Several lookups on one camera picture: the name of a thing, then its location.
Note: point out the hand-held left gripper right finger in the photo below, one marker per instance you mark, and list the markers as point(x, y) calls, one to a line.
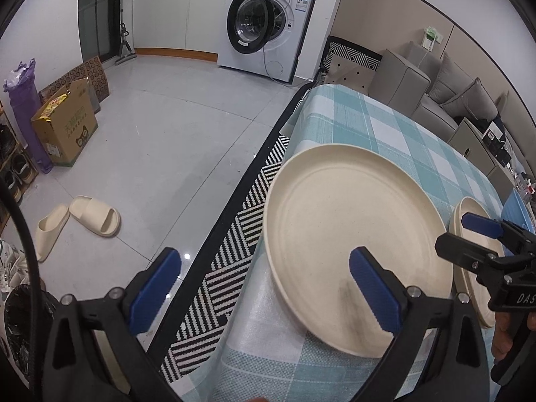
point(374, 293)

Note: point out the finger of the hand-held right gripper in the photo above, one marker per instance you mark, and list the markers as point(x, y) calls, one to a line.
point(456, 249)
point(481, 225)

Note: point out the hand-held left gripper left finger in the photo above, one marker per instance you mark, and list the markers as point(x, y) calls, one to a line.
point(155, 293)

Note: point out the small cream plate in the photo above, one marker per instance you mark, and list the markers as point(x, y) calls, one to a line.
point(471, 297)

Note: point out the large cream plate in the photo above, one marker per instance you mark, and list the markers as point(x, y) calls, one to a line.
point(343, 209)

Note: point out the person's right hand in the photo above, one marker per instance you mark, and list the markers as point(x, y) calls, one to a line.
point(500, 337)

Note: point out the grey side cabinet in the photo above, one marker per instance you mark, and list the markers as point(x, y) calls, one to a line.
point(469, 142)

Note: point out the black box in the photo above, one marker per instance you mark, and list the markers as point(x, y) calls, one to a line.
point(496, 142)

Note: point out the black white striped rug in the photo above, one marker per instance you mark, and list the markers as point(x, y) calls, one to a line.
point(234, 251)

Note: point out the cream slipper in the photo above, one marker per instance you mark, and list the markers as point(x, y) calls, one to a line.
point(94, 215)
point(52, 230)

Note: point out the grey sofa pillow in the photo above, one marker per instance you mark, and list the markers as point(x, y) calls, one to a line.
point(450, 77)
point(473, 102)

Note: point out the black bagged trash bin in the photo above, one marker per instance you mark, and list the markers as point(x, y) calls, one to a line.
point(25, 322)

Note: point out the teal plaid tablecloth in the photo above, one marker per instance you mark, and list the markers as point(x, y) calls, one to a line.
point(377, 134)

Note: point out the white sneaker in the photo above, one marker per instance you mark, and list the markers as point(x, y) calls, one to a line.
point(10, 264)

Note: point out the grey sofa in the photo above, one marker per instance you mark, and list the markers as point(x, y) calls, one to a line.
point(402, 79)

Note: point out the brown cardboard box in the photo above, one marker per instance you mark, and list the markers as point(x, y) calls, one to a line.
point(71, 130)

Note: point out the shoe rack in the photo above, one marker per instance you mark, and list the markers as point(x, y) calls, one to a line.
point(16, 167)

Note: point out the yellow snack bag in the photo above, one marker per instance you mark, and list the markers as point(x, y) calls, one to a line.
point(54, 104)

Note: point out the black white patterned mat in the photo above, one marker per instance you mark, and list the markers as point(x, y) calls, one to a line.
point(356, 52)

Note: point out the patterned flat cardboard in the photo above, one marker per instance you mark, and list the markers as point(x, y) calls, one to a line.
point(94, 75)

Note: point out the purple plastic bag roll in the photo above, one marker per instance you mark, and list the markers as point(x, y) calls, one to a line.
point(23, 109)

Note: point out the grey floor mop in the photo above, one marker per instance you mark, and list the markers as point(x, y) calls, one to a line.
point(124, 46)

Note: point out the white washing machine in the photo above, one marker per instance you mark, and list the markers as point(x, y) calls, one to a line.
point(299, 42)

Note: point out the white base cabinet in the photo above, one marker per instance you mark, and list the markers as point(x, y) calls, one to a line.
point(167, 16)

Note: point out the dark glass door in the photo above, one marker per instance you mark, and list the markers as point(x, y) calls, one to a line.
point(98, 12)

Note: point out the white wall charger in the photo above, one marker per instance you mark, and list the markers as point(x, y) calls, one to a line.
point(429, 39)

